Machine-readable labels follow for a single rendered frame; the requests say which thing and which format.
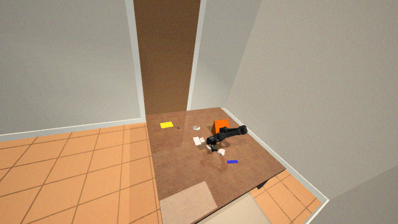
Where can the yellow flat plate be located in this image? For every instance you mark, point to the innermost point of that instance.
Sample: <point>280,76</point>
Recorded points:
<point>166,125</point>

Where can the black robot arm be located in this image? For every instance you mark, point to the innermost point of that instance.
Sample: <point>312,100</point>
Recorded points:
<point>226,132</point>

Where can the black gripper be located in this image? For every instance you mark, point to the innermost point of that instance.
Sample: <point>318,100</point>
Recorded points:
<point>214,148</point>

